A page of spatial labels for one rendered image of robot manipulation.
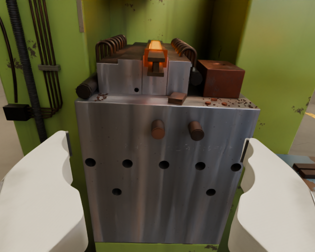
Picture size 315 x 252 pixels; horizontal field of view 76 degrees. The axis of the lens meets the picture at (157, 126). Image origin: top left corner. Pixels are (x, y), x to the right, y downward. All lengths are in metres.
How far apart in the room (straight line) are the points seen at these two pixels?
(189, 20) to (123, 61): 0.53
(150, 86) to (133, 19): 0.51
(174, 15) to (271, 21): 0.41
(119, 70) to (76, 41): 0.20
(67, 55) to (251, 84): 0.53
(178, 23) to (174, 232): 0.76
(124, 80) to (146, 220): 0.38
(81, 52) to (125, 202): 0.42
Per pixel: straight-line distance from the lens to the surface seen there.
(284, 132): 0.79
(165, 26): 0.92
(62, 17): 0.63
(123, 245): 0.72
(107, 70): 0.46
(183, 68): 0.45
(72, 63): 0.63
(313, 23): 0.71
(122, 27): 0.93
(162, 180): 0.51
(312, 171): 0.58
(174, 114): 0.42
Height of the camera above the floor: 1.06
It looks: 27 degrees down
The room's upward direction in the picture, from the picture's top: 3 degrees clockwise
